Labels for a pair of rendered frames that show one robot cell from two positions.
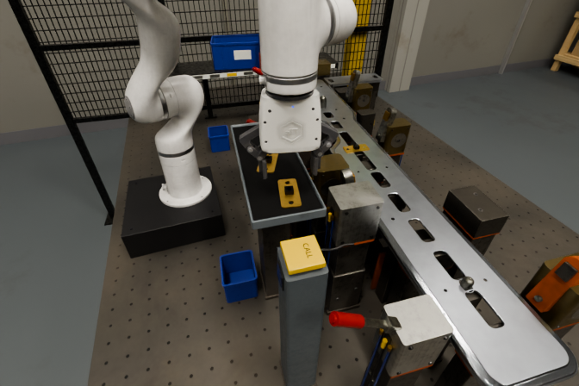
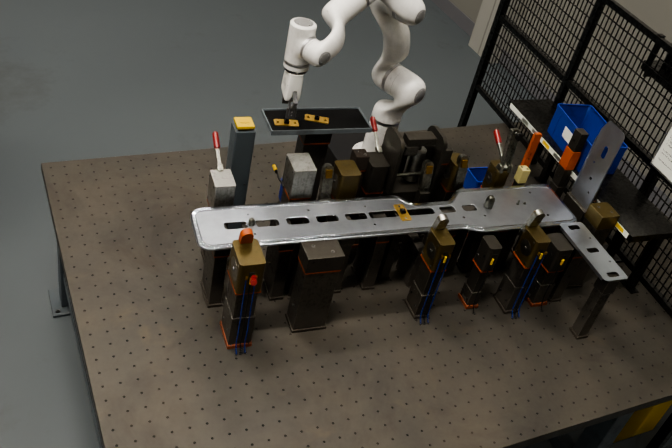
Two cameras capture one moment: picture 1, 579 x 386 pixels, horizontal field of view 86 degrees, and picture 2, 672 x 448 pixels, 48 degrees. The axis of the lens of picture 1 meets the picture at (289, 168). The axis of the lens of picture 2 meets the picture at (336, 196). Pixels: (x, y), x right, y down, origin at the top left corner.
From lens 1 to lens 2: 2.41 m
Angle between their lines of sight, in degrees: 60
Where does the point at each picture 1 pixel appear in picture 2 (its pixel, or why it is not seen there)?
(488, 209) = (313, 250)
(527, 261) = (333, 403)
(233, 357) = not seen: hidden behind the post
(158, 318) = (266, 166)
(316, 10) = (294, 40)
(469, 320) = (228, 216)
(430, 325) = (219, 180)
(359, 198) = (297, 162)
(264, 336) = not seen: hidden behind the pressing
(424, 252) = (276, 215)
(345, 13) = (308, 52)
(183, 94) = (397, 85)
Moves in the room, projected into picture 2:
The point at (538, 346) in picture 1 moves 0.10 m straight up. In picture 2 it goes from (212, 235) to (215, 210)
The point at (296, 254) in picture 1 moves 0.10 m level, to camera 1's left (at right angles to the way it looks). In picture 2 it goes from (242, 120) to (243, 104)
